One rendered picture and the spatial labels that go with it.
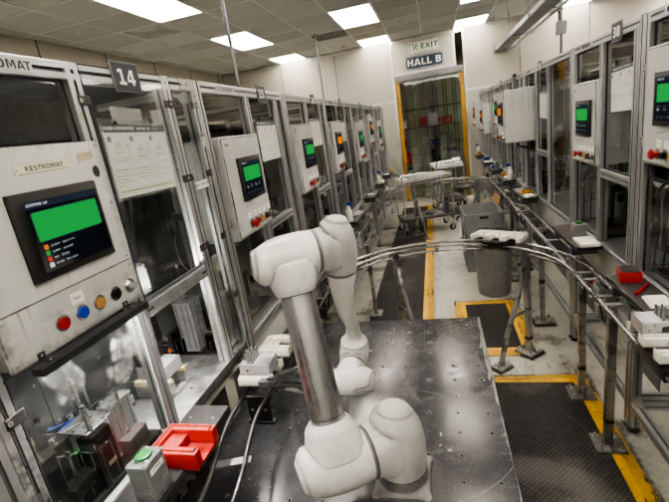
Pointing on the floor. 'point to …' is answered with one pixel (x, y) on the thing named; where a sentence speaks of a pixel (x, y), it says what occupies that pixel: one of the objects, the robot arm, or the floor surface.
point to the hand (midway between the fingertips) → (268, 381)
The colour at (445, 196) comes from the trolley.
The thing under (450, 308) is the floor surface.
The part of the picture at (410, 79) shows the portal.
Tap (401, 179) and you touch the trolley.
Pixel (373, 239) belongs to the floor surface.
